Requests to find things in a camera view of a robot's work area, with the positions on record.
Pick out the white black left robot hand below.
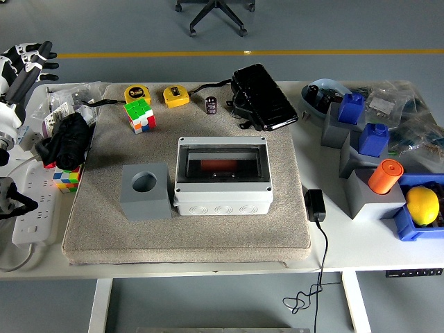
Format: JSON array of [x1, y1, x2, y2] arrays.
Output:
[[0, 40, 60, 135]]

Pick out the orange cylinder battery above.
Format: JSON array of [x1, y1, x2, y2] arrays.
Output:
[[368, 159, 405, 196], [200, 158, 239, 173]]

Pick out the smoky transparent box lid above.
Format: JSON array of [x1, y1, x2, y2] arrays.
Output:
[[176, 137, 271, 185]]

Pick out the grey electrical junction box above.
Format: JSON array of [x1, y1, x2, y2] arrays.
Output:
[[173, 136, 273, 216]]

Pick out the blue block battery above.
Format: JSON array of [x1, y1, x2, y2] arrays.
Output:
[[357, 122, 390, 157], [336, 92, 366, 126]]

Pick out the white blue circuit breaker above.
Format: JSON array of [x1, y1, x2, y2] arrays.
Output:
[[15, 126, 44, 152]]

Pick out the clear bags of small parts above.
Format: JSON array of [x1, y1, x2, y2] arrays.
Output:
[[31, 81, 112, 139]]

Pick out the black cloth bundle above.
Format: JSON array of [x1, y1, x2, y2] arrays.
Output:
[[34, 112, 94, 171]]

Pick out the fine-gridded colourful puzzle cube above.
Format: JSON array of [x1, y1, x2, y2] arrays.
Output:
[[52, 164, 84, 194]]

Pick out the white power strip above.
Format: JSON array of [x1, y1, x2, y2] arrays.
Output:
[[12, 165, 59, 248]]

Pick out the round yellow tape measure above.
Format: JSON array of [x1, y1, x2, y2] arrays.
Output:
[[123, 85, 153, 104]]

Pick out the colourful three-row puzzle cube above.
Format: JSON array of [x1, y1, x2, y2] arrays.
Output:
[[123, 99, 157, 135]]

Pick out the grey holder block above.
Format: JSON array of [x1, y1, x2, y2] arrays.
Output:
[[320, 102, 367, 150], [339, 130, 389, 180], [344, 168, 407, 220], [119, 162, 173, 222]]

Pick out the squarish yellow tape measure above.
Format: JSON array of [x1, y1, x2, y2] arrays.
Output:
[[162, 85, 191, 110]]

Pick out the white table leg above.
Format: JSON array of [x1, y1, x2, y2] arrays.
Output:
[[341, 271, 371, 333], [88, 278, 114, 333]]

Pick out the black office chair base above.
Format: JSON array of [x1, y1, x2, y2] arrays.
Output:
[[175, 0, 257, 38]]

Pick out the grey-brown mat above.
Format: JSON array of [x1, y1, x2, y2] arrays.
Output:
[[61, 82, 312, 266]]

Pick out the large black flat case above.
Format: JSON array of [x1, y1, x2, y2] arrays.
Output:
[[231, 63, 299, 132]]

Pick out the light blue bowl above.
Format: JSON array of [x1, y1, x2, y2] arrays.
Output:
[[300, 78, 353, 121]]

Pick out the black power adapter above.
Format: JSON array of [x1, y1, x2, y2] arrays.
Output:
[[304, 189, 327, 223]]

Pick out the clear bag of components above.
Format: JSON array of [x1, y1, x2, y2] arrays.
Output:
[[364, 81, 417, 121], [388, 103, 444, 174]]

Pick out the blue plastic bin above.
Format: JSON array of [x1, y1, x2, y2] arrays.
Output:
[[392, 173, 444, 242]]

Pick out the yellow lemon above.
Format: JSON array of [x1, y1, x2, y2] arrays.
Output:
[[405, 186, 441, 227]]

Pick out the black table control panel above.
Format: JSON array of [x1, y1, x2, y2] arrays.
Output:
[[384, 267, 444, 278]]

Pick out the white cable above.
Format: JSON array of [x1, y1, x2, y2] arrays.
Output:
[[5, 154, 39, 180]]

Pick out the black tape measure lanyard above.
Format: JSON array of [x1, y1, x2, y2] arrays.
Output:
[[79, 99, 126, 107]]

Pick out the white power strip cord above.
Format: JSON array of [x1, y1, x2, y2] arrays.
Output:
[[0, 242, 37, 272]]

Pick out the black adapter cord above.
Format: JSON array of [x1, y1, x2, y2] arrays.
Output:
[[282, 220, 343, 333]]

